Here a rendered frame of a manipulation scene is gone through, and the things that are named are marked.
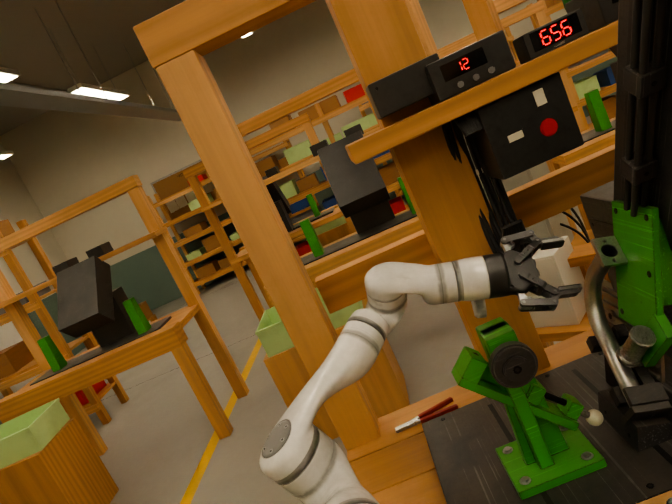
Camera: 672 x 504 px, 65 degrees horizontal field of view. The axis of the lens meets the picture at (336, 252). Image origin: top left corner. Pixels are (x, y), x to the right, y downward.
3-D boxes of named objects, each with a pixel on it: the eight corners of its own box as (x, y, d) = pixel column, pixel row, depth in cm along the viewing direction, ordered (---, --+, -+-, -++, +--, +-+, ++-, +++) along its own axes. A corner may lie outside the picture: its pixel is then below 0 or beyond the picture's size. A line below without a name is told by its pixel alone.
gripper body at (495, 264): (488, 288, 85) (547, 280, 84) (476, 245, 89) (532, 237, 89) (484, 309, 91) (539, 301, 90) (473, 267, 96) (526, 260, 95)
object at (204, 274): (330, 236, 1026) (281, 130, 985) (196, 296, 1062) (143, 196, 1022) (332, 231, 1078) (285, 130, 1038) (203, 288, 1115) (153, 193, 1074)
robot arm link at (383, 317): (379, 290, 99) (347, 349, 91) (373, 259, 92) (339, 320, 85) (414, 300, 96) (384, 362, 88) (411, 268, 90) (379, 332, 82)
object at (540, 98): (586, 144, 102) (560, 70, 99) (504, 180, 103) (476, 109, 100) (559, 144, 114) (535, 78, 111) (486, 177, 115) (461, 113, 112)
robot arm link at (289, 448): (328, 319, 89) (361, 349, 91) (242, 466, 74) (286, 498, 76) (361, 309, 81) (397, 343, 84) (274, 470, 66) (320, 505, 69)
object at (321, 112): (473, 200, 762) (413, 53, 722) (287, 281, 799) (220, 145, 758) (465, 196, 815) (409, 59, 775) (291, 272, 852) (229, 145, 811)
